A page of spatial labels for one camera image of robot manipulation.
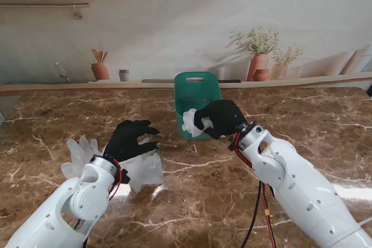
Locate right arm red black cables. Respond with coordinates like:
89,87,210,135
229,140,277,248

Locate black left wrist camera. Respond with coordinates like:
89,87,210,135
119,168,130,185

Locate arm red black cables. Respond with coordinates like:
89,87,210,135
74,159,123,248
229,140,277,248

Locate left arm red black cables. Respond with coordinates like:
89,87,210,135
74,159,123,248

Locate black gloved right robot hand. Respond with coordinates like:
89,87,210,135
193,99,248,141

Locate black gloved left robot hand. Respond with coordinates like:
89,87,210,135
103,119,162,163

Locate green plastic basket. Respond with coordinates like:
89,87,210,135
173,71,224,141

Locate translucent white disposable glove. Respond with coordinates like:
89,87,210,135
60,135,101,179
181,108,204,138
185,114,215,138
119,136,164,193

